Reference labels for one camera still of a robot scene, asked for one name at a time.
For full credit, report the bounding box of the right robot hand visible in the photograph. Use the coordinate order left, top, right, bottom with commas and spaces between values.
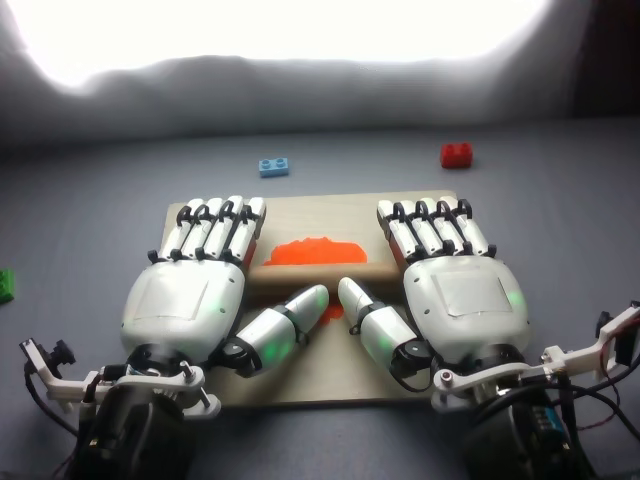
337, 197, 532, 391

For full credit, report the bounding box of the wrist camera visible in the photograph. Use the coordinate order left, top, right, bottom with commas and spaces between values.
597, 309, 640, 377
42, 339, 77, 375

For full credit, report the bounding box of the blue toy brick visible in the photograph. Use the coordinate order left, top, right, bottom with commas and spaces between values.
258, 157, 291, 179

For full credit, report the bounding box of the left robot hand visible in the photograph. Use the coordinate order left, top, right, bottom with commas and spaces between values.
119, 196, 331, 380

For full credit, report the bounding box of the orange play dough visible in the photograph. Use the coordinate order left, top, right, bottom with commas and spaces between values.
262, 237, 370, 325

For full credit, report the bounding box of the red toy brick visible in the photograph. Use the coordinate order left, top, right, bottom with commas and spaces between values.
439, 142, 475, 171

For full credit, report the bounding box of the black cable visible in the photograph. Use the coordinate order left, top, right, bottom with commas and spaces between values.
549, 372, 640, 451

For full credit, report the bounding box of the wooden cylinder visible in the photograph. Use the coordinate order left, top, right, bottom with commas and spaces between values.
248, 263, 401, 301

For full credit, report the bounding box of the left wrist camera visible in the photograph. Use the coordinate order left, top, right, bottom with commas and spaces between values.
42, 339, 77, 375

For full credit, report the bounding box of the grey table cloth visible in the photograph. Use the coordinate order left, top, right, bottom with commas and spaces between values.
0, 0, 640, 480

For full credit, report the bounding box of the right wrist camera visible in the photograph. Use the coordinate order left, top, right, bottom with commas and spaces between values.
597, 309, 640, 377

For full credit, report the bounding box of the light wooden board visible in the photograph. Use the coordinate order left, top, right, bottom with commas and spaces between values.
163, 188, 474, 409

